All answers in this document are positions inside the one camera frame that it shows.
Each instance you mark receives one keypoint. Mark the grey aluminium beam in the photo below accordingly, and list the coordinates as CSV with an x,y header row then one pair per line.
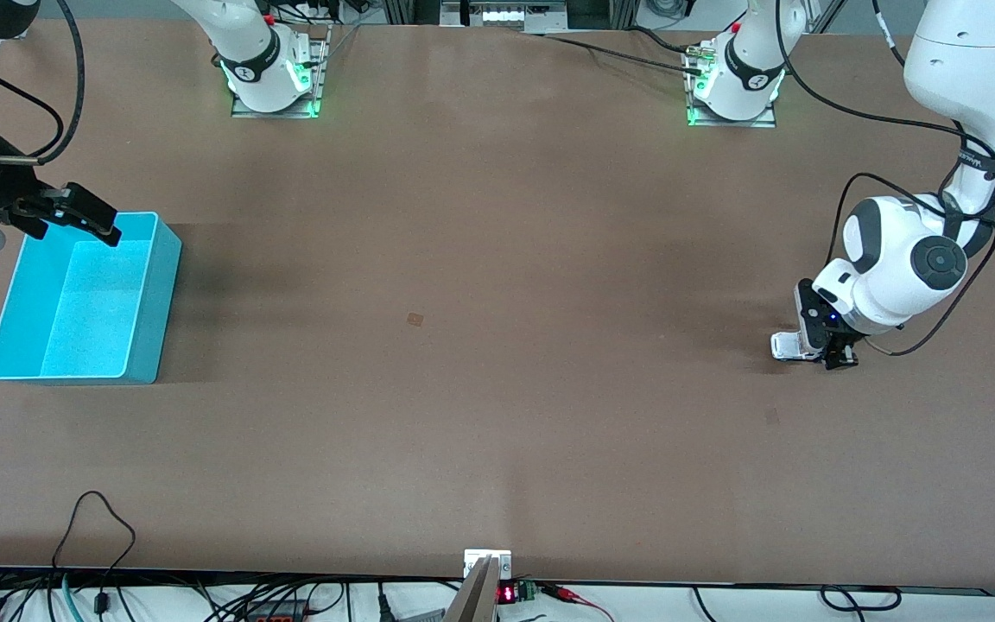
x,y
473,600

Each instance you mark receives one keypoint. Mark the orange power strip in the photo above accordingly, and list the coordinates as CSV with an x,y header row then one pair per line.
x,y
277,614

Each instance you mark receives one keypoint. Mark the aluminium frame with lights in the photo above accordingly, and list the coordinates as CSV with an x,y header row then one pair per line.
x,y
502,15

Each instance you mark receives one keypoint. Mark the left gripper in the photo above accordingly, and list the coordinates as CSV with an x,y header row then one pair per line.
x,y
839,347

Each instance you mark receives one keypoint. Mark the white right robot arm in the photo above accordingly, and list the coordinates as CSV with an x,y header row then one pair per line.
x,y
247,43

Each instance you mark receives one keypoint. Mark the cyan plastic bin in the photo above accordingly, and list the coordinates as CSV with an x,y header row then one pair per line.
x,y
91,311

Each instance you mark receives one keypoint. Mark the white mounting plate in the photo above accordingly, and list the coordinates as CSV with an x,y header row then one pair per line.
x,y
504,561

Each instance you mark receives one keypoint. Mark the red LED display module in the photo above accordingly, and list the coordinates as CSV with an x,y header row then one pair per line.
x,y
510,593

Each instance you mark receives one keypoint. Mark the white jeep toy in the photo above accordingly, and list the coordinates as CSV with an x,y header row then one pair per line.
x,y
791,345

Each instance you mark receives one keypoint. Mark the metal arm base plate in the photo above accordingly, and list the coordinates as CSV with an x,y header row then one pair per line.
x,y
320,69
765,121

